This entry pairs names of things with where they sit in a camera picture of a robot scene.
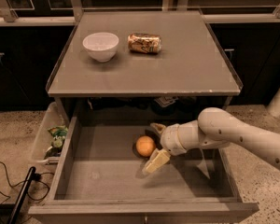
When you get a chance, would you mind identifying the metal railing frame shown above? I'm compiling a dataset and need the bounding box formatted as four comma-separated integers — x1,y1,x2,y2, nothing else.
0,0,280,27

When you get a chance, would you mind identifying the crushed golden soda can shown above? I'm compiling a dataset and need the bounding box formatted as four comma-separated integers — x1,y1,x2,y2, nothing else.
128,33,161,54

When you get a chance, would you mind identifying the black flat bar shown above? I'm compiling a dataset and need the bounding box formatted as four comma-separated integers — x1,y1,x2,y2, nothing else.
7,166,35,224

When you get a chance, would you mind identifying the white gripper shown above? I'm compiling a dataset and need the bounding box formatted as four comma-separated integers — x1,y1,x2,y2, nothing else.
142,122,181,175

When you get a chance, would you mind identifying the white ceramic bowl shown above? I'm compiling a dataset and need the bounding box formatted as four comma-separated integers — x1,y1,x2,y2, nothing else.
82,32,119,63

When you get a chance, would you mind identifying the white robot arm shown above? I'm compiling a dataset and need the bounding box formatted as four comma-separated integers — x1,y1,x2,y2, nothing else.
142,107,280,175

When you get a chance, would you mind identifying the clear plastic storage bin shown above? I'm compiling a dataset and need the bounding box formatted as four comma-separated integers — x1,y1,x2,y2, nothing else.
29,102,64,173

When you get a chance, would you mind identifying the black cable on floor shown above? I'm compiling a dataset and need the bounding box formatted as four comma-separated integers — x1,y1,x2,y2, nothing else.
0,161,55,224

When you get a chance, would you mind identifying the orange fruit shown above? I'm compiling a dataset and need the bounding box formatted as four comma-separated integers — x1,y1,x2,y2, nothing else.
136,136,156,157

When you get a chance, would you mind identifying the grey cabinet with counter top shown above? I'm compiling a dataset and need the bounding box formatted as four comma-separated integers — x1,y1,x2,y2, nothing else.
47,10,243,119

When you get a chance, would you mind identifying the open grey top drawer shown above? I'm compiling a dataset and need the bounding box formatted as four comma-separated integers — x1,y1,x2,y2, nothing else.
29,118,259,224

